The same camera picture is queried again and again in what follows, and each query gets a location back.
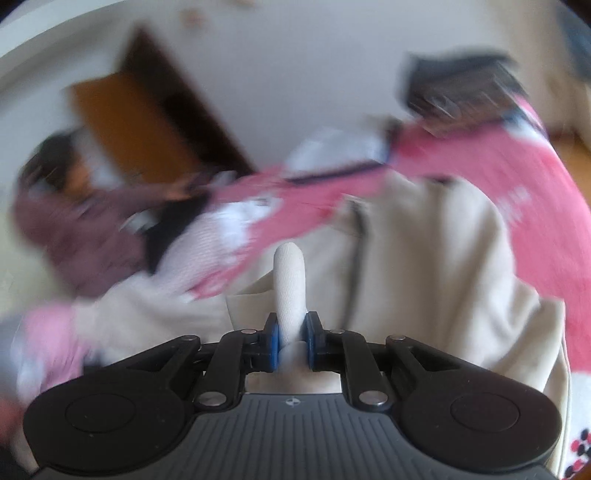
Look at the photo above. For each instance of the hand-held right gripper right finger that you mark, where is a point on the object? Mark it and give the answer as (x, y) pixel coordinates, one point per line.
(310, 345)

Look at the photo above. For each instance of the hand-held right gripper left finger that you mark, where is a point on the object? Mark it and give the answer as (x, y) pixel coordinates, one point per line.
(274, 345)

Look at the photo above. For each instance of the beige hoodie with black trim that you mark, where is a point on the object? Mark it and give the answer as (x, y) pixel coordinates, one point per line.
(415, 277)

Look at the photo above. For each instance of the pile of white checked clothes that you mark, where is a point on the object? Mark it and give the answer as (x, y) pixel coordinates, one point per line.
(203, 258)

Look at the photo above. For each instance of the folded white and navy clothes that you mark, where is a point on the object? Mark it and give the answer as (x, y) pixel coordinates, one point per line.
(337, 147)

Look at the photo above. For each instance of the stack of folded clothes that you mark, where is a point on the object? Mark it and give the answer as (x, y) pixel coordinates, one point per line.
(461, 87)

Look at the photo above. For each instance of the wooden door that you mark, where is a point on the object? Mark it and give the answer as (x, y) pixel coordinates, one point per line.
(124, 124)

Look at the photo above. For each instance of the pink floral blanket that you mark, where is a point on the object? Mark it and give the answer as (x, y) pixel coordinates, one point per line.
(508, 161)

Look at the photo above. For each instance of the dark brown door frame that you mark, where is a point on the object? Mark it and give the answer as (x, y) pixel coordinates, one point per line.
(194, 106)

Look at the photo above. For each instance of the dried leaf wall ornament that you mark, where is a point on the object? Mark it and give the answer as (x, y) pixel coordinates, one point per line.
(191, 17)

